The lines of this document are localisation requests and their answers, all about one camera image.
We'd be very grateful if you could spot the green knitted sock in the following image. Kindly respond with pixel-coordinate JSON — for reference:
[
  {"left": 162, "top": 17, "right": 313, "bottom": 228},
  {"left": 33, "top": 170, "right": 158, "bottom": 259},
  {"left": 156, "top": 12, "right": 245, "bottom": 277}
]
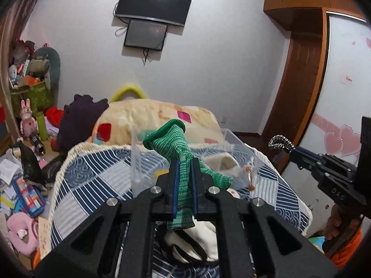
[{"left": 138, "top": 119, "right": 233, "bottom": 239}]

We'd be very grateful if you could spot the beige patterned blanket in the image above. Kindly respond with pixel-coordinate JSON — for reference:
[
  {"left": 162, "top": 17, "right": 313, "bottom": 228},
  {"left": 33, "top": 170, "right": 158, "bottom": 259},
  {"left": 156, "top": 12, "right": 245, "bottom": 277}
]
[{"left": 90, "top": 98, "right": 224, "bottom": 146}]

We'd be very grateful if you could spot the blue white patterned tablecloth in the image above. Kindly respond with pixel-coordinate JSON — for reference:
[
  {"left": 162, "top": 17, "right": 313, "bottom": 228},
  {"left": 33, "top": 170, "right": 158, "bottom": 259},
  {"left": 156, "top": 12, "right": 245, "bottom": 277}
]
[{"left": 48, "top": 142, "right": 313, "bottom": 278}]

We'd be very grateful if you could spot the red plush item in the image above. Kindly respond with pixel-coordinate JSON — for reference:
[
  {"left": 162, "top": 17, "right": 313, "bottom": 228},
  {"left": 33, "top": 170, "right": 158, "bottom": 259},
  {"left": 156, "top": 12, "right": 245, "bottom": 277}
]
[{"left": 45, "top": 106, "right": 64, "bottom": 127}]

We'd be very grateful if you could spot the grey green plush toy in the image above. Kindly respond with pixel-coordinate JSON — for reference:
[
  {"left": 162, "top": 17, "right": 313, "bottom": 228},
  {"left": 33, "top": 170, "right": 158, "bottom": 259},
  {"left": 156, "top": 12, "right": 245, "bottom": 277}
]
[{"left": 26, "top": 47, "right": 61, "bottom": 91}]

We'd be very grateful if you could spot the colourful blue book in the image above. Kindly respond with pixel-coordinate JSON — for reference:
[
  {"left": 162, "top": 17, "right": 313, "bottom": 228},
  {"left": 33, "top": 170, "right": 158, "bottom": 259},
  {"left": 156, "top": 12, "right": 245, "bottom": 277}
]
[{"left": 11, "top": 176, "right": 46, "bottom": 218}]

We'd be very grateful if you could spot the dark purple plush cushion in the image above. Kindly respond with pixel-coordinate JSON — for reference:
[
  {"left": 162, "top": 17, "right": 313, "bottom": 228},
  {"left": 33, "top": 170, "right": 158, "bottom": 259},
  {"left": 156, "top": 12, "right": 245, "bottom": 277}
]
[{"left": 56, "top": 94, "right": 109, "bottom": 153}]

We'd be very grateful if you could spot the black flashlight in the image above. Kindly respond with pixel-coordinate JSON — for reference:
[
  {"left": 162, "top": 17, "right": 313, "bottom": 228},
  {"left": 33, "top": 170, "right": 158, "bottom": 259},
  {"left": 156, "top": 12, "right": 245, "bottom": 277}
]
[{"left": 29, "top": 133, "right": 46, "bottom": 156}]

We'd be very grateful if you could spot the green cardboard box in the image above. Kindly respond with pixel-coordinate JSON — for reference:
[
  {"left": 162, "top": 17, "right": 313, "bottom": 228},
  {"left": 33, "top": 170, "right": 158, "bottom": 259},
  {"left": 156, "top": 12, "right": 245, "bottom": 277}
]
[{"left": 10, "top": 82, "right": 56, "bottom": 118}]

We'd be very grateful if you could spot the wall power socket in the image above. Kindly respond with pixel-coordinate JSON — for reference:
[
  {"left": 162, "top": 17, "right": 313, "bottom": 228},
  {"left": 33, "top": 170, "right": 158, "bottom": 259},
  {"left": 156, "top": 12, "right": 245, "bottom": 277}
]
[{"left": 220, "top": 116, "right": 227, "bottom": 124}]

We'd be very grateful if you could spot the pink rabbit toy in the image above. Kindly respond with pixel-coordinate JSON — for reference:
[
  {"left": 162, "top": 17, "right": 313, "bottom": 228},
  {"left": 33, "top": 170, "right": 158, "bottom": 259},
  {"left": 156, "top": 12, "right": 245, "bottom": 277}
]
[{"left": 20, "top": 98, "right": 38, "bottom": 140}]

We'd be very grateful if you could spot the green bottle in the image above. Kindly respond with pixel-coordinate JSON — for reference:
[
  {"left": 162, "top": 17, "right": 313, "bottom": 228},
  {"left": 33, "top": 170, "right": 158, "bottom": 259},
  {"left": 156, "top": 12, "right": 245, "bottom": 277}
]
[{"left": 36, "top": 112, "right": 48, "bottom": 141}]

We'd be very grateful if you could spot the wooden wardrobe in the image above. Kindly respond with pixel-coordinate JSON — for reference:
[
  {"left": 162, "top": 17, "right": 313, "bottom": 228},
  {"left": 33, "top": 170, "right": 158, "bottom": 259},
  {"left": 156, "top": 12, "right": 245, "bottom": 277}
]
[{"left": 258, "top": 0, "right": 367, "bottom": 175}]

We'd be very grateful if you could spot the wall mounted black television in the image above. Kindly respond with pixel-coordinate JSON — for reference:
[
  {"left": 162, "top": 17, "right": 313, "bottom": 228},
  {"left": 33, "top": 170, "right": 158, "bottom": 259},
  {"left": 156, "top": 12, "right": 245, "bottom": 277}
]
[{"left": 115, "top": 0, "right": 192, "bottom": 26}]

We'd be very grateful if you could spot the yellow green plush arch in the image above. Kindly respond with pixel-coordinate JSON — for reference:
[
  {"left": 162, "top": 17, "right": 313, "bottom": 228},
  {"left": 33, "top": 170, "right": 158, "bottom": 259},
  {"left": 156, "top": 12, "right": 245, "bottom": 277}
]
[{"left": 109, "top": 83, "right": 147, "bottom": 102}]

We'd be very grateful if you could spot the clear plastic storage bin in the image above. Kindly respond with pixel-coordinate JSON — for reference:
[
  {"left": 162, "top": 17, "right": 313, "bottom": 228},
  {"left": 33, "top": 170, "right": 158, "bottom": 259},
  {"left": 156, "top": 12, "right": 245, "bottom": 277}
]
[{"left": 130, "top": 127, "right": 261, "bottom": 199}]

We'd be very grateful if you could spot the white sliding wardrobe door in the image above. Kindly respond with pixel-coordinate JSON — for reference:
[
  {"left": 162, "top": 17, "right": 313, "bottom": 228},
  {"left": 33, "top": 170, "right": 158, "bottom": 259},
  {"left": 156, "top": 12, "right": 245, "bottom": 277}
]
[{"left": 281, "top": 13, "right": 371, "bottom": 238}]

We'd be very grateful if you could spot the black and white garment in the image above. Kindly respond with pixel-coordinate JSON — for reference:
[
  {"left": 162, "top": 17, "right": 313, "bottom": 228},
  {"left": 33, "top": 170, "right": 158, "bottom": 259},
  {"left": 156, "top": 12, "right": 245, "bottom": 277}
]
[{"left": 163, "top": 220, "right": 219, "bottom": 265}]

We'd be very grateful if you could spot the small black wall monitor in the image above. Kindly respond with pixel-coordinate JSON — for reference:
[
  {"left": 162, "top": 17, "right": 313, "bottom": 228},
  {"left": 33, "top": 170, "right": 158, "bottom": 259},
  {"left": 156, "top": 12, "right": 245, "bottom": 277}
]
[{"left": 124, "top": 20, "right": 168, "bottom": 51}]

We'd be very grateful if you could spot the pink plush pillow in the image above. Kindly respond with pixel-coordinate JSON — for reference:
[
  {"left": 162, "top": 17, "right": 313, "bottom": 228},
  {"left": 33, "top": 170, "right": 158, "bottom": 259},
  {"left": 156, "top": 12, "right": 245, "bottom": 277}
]
[{"left": 6, "top": 212, "right": 38, "bottom": 257}]

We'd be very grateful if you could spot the beige fabric pouch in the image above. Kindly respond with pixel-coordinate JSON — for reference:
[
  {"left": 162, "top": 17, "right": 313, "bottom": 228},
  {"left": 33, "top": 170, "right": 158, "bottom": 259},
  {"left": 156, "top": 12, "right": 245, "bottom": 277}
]
[{"left": 202, "top": 152, "right": 241, "bottom": 178}]

